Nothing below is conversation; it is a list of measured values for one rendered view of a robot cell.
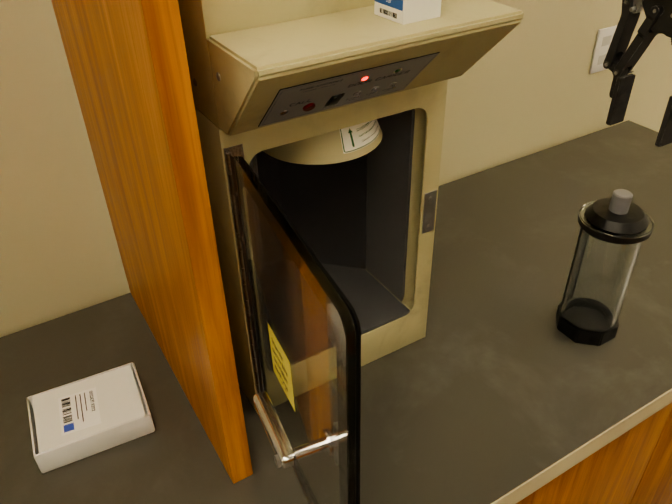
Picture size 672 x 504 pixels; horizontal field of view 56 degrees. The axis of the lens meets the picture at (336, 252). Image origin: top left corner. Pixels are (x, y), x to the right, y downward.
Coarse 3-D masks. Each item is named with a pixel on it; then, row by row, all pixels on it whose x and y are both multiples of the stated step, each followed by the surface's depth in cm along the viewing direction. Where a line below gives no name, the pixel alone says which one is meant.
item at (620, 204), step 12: (624, 192) 94; (600, 204) 97; (612, 204) 95; (624, 204) 94; (588, 216) 97; (600, 216) 95; (612, 216) 95; (624, 216) 95; (636, 216) 94; (600, 228) 94; (612, 228) 94; (624, 228) 93; (636, 228) 93
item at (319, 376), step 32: (256, 192) 62; (256, 224) 65; (288, 224) 56; (256, 256) 69; (288, 256) 56; (256, 288) 74; (288, 288) 59; (320, 288) 49; (256, 320) 80; (288, 320) 63; (320, 320) 52; (288, 352) 66; (320, 352) 54; (352, 352) 48; (320, 384) 57; (352, 384) 50; (288, 416) 76; (320, 416) 60; (352, 416) 52; (352, 448) 54; (320, 480) 68; (352, 480) 57
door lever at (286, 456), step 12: (264, 396) 64; (264, 408) 62; (264, 420) 61; (276, 420) 61; (276, 432) 60; (324, 432) 59; (276, 444) 59; (288, 444) 59; (312, 444) 59; (324, 444) 59; (276, 456) 58; (288, 456) 58; (300, 456) 58
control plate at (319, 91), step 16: (400, 64) 65; (416, 64) 68; (320, 80) 61; (336, 80) 62; (352, 80) 64; (368, 80) 66; (384, 80) 68; (400, 80) 71; (288, 96) 61; (304, 96) 63; (320, 96) 65; (352, 96) 69; (368, 96) 72; (272, 112) 64; (288, 112) 66; (304, 112) 68
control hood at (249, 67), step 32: (448, 0) 71; (480, 0) 71; (256, 32) 63; (288, 32) 63; (320, 32) 62; (352, 32) 62; (384, 32) 62; (416, 32) 62; (448, 32) 63; (480, 32) 66; (224, 64) 60; (256, 64) 55; (288, 64) 56; (320, 64) 58; (352, 64) 60; (384, 64) 64; (448, 64) 72; (224, 96) 63; (256, 96) 58; (224, 128) 66; (256, 128) 67
